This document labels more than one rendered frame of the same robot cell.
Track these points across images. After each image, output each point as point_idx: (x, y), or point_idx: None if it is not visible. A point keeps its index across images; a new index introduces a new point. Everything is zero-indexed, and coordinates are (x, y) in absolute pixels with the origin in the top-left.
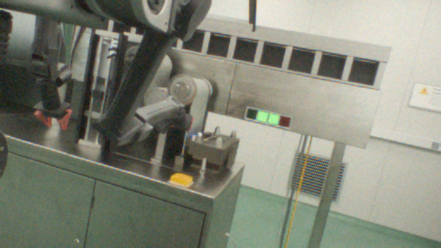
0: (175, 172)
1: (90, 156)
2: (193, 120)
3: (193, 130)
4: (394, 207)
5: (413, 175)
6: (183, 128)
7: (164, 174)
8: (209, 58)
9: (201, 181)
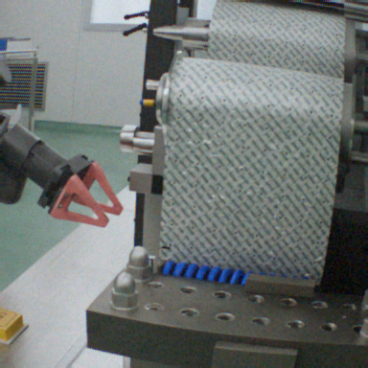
0: (62, 328)
1: (79, 247)
2: (66, 185)
3: (226, 253)
4: None
5: None
6: (50, 206)
7: (34, 313)
8: None
9: (27, 358)
